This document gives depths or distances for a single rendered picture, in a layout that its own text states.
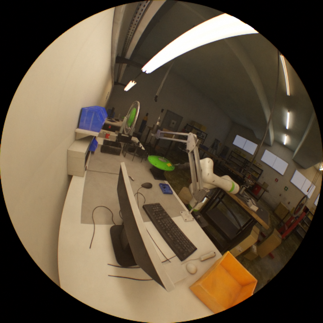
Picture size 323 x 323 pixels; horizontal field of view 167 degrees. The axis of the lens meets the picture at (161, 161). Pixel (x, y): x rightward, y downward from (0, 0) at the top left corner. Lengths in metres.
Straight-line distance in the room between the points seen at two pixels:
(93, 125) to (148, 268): 0.93
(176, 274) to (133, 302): 0.24
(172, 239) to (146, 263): 0.42
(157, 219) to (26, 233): 0.68
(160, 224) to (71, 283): 0.59
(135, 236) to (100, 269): 0.32
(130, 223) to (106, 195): 0.49
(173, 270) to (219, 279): 0.33
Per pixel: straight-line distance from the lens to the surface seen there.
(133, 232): 0.31
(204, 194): 0.76
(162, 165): 1.10
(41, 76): 0.41
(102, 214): 0.69
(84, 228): 0.64
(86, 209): 0.71
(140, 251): 0.29
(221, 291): 0.81
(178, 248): 0.68
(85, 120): 0.96
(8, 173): 0.36
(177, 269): 0.61
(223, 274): 0.85
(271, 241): 3.32
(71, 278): 0.59
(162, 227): 0.70
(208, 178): 0.92
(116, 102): 5.56
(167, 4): 2.33
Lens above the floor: 1.48
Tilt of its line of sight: 20 degrees down
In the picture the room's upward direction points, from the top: 24 degrees clockwise
